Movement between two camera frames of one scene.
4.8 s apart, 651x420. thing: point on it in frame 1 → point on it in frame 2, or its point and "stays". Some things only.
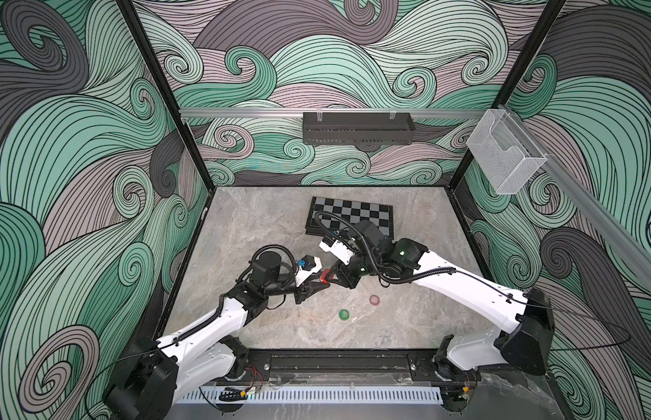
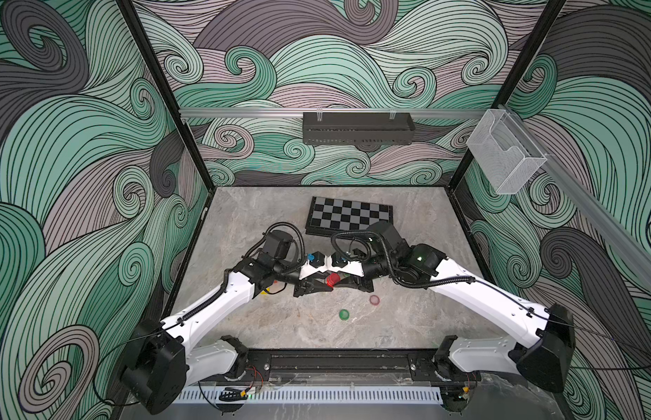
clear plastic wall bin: [507, 157] stays
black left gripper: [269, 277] → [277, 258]
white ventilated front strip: [317, 395] stays
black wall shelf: [358, 128] stays
